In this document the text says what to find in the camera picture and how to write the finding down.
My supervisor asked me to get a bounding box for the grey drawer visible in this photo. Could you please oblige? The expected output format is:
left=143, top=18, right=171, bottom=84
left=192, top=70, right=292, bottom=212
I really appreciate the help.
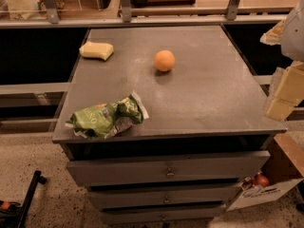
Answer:
left=87, top=184, right=239, bottom=210
left=66, top=151, right=270, bottom=186
left=102, top=204, right=226, bottom=224

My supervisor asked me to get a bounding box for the red onion in box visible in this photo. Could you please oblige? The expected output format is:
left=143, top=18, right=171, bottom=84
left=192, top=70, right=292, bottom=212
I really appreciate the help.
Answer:
left=255, top=173, right=270, bottom=187

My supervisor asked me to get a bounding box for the yellow sponge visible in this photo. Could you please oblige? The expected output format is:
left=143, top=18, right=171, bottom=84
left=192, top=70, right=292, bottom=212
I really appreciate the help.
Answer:
left=79, top=41, right=114, bottom=61

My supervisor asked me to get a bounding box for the orange fruit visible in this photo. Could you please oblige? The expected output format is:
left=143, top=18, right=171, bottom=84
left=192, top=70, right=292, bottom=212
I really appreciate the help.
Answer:
left=154, top=50, right=175, bottom=72

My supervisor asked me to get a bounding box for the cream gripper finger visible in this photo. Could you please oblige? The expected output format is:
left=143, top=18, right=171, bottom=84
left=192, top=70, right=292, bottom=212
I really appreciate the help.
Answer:
left=264, top=61, right=304, bottom=121
left=260, top=20, right=285, bottom=46

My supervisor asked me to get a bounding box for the cardboard box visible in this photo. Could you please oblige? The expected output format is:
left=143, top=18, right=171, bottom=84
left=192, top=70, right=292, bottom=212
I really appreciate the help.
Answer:
left=228, top=133, right=304, bottom=211

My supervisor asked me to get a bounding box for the metal shelf rail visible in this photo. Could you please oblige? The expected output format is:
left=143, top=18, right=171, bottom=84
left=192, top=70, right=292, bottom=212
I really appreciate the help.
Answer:
left=0, top=0, right=301, bottom=29

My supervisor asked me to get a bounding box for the green chip bag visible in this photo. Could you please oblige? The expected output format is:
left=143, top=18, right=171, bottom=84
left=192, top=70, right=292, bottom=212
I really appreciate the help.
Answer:
left=66, top=91, right=149, bottom=140

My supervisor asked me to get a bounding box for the top grey drawer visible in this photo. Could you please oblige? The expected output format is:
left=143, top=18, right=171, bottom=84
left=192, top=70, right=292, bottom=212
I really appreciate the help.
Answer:
left=66, top=151, right=270, bottom=186

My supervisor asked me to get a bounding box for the black stand on floor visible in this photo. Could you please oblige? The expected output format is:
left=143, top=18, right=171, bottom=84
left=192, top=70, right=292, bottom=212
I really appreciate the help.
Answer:
left=0, top=170, right=47, bottom=228

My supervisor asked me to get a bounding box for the grey drawer cabinet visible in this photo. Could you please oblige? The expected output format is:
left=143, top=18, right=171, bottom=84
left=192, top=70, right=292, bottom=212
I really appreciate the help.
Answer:
left=53, top=26, right=285, bottom=214

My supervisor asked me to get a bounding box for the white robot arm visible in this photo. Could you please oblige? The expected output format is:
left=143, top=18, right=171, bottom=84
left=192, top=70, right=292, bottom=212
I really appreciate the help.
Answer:
left=260, top=0, right=304, bottom=121

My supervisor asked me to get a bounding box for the middle grey drawer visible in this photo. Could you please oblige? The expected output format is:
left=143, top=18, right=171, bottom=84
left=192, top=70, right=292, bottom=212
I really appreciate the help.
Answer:
left=87, top=184, right=239, bottom=210

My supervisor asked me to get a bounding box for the bottom grey drawer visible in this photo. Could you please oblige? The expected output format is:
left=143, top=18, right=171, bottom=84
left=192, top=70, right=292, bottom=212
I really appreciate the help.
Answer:
left=102, top=204, right=226, bottom=224

